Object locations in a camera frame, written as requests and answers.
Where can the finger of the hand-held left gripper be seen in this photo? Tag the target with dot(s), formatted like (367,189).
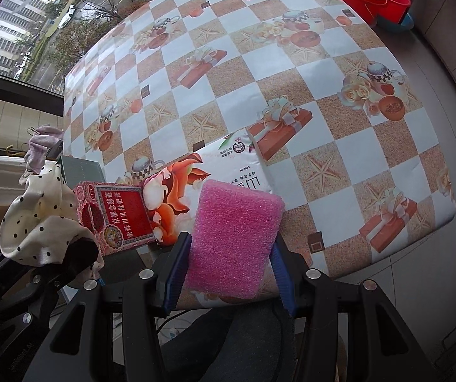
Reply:
(80,256)

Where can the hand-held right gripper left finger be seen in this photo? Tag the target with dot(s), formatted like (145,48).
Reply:
(172,282)

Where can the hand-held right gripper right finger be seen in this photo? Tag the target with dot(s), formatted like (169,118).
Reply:
(281,282)

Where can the white polka dot scrunchie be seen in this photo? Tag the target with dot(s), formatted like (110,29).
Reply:
(37,223)

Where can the large pink sponge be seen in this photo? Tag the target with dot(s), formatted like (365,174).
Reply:
(232,238)

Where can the white cardboard box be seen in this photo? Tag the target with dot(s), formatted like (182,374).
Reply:
(82,171)

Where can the red patterned carton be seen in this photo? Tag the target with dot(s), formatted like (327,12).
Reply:
(112,219)

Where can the person's dark trousers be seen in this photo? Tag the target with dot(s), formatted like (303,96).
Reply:
(228,346)

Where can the pale pink cloth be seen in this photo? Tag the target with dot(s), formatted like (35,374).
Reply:
(43,147)

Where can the white floral packet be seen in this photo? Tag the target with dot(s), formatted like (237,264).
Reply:
(228,159)

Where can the checkered printed tablecloth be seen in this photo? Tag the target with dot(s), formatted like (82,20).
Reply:
(291,87)

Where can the blue plastic basin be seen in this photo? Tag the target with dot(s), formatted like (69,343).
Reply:
(401,26)

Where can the red plastic bucket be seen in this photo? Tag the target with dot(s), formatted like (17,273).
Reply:
(387,6)

